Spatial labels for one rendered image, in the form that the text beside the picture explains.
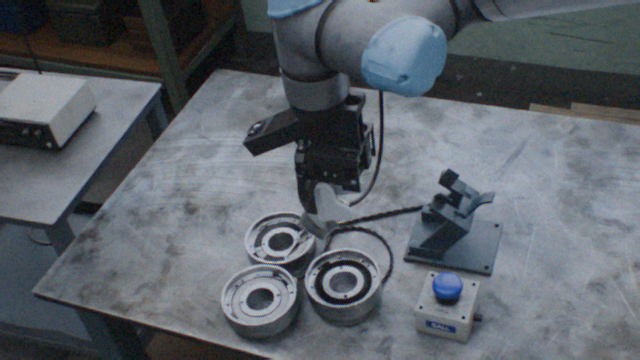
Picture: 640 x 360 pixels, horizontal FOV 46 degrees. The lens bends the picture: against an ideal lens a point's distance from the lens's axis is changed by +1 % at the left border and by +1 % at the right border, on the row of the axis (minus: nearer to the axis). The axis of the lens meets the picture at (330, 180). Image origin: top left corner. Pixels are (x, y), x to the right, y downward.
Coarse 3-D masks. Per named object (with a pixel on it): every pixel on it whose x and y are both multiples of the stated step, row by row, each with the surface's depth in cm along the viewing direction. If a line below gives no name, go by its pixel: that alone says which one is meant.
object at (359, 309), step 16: (320, 256) 106; (336, 256) 107; (352, 256) 107; (368, 256) 105; (336, 272) 105; (352, 272) 105; (320, 304) 100; (352, 304) 99; (368, 304) 101; (336, 320) 103
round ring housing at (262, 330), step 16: (240, 272) 106; (256, 272) 107; (272, 272) 107; (288, 272) 105; (224, 288) 104; (256, 288) 105; (272, 288) 104; (288, 288) 104; (224, 304) 103; (240, 304) 103; (272, 304) 102; (288, 304) 102; (240, 320) 101; (272, 320) 99; (288, 320) 101; (256, 336) 101
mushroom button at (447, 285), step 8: (448, 272) 97; (432, 280) 97; (440, 280) 96; (448, 280) 96; (456, 280) 96; (432, 288) 96; (440, 288) 95; (448, 288) 95; (456, 288) 95; (440, 296) 95; (448, 296) 95; (456, 296) 95
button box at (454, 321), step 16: (432, 272) 101; (464, 288) 99; (432, 304) 97; (448, 304) 97; (464, 304) 97; (416, 320) 98; (432, 320) 97; (448, 320) 96; (464, 320) 95; (480, 320) 98; (448, 336) 98; (464, 336) 97
